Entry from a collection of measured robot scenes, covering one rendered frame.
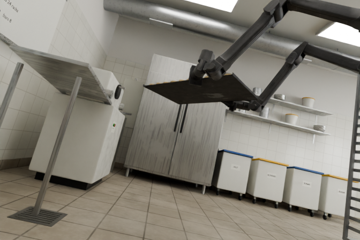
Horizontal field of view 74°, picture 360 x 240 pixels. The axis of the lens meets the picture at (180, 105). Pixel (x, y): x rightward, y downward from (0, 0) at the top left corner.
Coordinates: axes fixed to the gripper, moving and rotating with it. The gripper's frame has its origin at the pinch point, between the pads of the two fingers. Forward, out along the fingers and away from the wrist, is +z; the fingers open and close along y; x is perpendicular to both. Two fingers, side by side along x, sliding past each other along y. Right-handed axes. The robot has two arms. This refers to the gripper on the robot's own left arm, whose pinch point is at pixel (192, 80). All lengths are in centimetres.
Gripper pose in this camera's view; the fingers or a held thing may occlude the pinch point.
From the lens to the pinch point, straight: 130.8
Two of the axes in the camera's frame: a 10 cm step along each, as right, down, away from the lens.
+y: -1.4, 9.6, -2.3
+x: 9.8, 1.7, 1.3
